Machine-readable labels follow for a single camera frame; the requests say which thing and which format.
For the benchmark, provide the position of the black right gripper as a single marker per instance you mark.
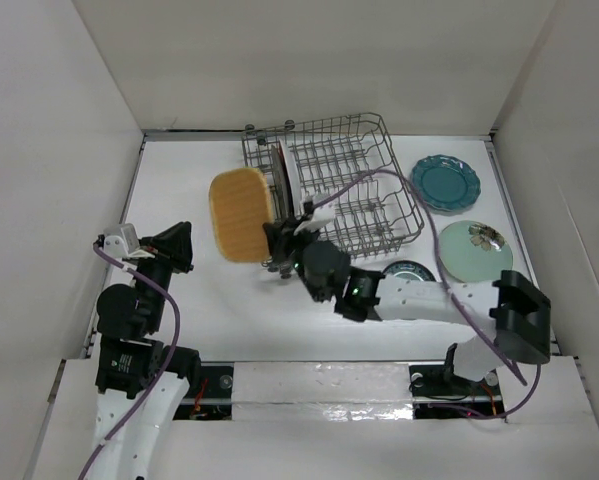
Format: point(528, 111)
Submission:
point(282, 237)

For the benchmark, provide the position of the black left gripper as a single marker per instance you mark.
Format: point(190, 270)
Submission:
point(173, 246)

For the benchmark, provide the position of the grey reindeer plate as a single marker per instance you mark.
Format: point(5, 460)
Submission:
point(280, 181)

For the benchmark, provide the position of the woven bamboo tray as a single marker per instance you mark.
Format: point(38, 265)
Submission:
point(240, 204)

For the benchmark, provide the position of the red and teal floral plate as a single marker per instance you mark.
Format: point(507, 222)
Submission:
point(293, 178)

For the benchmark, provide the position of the small blue patterned plate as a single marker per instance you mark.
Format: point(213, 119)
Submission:
point(410, 270)

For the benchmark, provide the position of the light green flower plate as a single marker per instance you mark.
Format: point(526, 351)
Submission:
point(472, 251)

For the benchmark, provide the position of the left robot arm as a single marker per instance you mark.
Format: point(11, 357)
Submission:
point(142, 374)

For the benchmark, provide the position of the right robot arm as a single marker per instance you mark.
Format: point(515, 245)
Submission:
point(509, 316)

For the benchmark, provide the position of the dark teal scalloped plate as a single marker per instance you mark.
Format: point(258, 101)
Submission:
point(446, 183)

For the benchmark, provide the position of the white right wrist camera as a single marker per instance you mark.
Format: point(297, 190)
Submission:
point(318, 211)

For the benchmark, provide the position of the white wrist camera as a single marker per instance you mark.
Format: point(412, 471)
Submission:
point(121, 242)
point(318, 211)

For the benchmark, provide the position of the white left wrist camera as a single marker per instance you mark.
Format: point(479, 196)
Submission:
point(121, 242)

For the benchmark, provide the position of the grey wire dish rack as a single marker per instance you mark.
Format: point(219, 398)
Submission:
point(351, 158)

